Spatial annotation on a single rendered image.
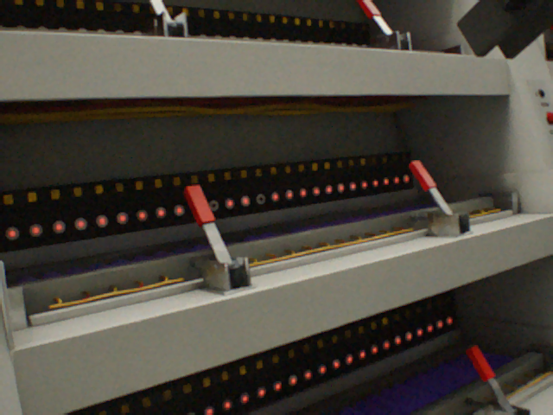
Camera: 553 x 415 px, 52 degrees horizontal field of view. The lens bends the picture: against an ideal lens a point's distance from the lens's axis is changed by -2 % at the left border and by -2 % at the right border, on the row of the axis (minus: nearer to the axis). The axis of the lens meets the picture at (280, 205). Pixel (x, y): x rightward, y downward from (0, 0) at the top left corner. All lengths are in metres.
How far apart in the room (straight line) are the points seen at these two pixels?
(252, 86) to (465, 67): 0.30
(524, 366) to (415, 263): 0.26
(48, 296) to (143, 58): 0.18
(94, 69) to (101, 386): 0.21
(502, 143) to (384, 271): 0.33
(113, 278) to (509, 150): 0.52
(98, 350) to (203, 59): 0.23
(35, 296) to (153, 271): 0.09
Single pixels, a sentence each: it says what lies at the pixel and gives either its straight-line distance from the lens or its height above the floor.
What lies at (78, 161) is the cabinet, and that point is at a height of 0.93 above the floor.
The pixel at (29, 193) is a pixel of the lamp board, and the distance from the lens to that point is 0.55.
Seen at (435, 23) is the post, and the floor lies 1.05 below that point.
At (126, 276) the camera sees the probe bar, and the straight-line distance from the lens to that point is 0.45.
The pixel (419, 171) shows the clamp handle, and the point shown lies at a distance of 0.62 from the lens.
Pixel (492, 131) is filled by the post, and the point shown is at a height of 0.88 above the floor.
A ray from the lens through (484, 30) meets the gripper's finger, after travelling 0.41.
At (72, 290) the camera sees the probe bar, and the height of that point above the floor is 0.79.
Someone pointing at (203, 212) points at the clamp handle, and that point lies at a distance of 0.45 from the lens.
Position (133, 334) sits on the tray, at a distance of 0.38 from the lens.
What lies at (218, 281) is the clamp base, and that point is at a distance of 0.43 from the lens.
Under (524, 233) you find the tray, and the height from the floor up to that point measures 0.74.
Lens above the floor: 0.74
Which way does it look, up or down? 9 degrees up
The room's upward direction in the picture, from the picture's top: 15 degrees counter-clockwise
